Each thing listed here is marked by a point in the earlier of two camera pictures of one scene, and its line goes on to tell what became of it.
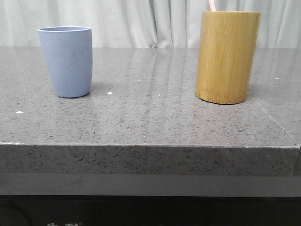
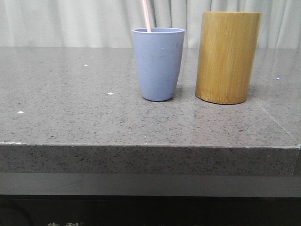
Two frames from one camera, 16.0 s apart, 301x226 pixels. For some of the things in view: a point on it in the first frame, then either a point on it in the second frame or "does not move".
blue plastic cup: x=68 y=51 → x=159 y=53
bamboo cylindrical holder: x=227 y=47 does not move
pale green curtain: x=142 y=23 does not move
